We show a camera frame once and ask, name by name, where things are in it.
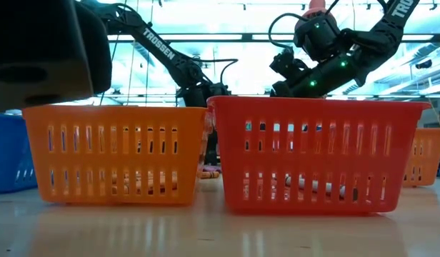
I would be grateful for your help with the orange plastic basket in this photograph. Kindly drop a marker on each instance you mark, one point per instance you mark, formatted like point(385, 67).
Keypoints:
point(116, 114)
point(429, 133)

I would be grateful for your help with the red plastic basket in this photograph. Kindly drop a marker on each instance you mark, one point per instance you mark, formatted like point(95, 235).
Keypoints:
point(320, 110)

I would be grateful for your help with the grey crayon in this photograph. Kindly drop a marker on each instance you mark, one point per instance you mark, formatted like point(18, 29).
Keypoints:
point(314, 185)

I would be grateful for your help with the blue plastic basket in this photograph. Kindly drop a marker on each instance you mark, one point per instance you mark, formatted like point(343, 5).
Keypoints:
point(9, 142)

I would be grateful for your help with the orange crayon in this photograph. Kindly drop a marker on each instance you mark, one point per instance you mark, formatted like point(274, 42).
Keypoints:
point(209, 175)

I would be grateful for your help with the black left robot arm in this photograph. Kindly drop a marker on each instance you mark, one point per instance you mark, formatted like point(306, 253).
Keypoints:
point(159, 46)

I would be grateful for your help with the red desk lamp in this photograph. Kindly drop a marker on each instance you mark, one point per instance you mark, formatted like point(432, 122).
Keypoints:
point(314, 5)

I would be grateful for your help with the black ceiling device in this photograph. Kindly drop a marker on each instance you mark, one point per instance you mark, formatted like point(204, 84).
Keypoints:
point(423, 64)

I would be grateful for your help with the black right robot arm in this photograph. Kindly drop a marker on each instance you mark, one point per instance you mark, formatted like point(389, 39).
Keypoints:
point(391, 28)

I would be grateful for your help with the large blurred black object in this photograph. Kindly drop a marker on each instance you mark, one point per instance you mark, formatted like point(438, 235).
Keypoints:
point(34, 35)

